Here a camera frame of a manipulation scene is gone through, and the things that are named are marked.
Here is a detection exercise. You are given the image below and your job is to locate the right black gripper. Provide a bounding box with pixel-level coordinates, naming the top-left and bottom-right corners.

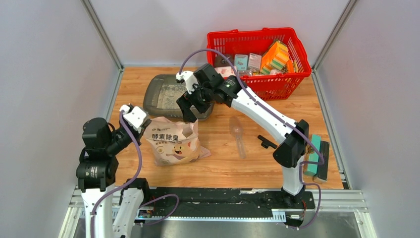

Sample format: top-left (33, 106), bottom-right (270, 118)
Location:
top-left (177, 81), bottom-right (214, 123)

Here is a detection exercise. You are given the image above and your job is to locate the pink cat litter bag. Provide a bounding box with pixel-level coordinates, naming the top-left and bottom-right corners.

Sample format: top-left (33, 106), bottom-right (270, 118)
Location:
top-left (144, 117), bottom-right (211, 166)

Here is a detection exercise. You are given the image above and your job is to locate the clear plastic scoop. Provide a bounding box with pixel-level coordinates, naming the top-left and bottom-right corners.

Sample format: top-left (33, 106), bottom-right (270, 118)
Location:
top-left (229, 117), bottom-right (246, 159)

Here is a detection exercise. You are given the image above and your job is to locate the black bag clip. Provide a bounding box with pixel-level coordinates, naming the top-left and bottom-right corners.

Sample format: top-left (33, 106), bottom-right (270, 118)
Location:
top-left (257, 135), bottom-right (277, 149)

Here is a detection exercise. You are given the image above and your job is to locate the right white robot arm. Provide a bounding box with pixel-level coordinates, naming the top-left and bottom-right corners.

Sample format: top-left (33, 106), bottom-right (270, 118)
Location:
top-left (175, 63), bottom-right (309, 208)

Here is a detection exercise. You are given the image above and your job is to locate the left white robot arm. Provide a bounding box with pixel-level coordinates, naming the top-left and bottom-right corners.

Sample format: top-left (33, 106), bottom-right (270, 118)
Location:
top-left (76, 118), bottom-right (152, 238)

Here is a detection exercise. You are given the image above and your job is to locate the grey litter box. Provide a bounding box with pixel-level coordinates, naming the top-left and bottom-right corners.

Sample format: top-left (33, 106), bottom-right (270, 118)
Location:
top-left (143, 74), bottom-right (216, 121)

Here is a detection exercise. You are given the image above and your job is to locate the pink white small box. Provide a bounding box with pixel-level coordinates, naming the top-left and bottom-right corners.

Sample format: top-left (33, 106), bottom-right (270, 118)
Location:
top-left (214, 66), bottom-right (237, 78)

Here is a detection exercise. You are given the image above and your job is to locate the teal small box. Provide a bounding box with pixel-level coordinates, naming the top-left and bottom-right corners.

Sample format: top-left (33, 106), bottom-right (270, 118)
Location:
top-left (234, 54), bottom-right (248, 70)

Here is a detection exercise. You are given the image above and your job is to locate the grey small box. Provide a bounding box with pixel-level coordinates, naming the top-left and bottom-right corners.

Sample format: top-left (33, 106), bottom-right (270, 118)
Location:
top-left (247, 53), bottom-right (262, 72)

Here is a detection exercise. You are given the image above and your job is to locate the red plastic basket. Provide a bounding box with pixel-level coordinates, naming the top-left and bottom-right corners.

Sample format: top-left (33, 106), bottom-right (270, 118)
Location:
top-left (207, 27), bottom-right (312, 100)

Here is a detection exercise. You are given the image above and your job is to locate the orange sponge pack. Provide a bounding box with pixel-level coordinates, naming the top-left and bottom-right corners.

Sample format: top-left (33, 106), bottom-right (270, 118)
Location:
top-left (260, 40), bottom-right (290, 75)

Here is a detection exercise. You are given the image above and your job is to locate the teal black brush block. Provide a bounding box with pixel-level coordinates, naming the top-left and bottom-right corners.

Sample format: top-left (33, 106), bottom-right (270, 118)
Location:
top-left (304, 134), bottom-right (330, 184)

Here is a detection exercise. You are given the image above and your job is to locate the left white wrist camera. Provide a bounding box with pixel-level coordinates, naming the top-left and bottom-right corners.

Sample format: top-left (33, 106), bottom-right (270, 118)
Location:
top-left (119, 104), bottom-right (149, 133)

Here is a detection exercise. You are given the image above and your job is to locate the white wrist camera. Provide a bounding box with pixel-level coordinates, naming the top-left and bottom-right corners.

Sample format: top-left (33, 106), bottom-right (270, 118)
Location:
top-left (119, 104), bottom-right (149, 133)
top-left (175, 71), bottom-right (199, 94)

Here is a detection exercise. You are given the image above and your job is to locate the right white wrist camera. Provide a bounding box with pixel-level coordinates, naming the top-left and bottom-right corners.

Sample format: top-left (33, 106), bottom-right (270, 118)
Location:
top-left (175, 71), bottom-right (199, 94)

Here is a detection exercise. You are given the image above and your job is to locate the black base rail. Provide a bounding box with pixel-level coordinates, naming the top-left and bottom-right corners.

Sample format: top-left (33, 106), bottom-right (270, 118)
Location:
top-left (135, 187), bottom-right (316, 220)

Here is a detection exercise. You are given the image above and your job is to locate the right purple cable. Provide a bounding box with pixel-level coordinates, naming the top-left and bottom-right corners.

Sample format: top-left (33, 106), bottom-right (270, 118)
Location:
top-left (178, 48), bottom-right (325, 230)

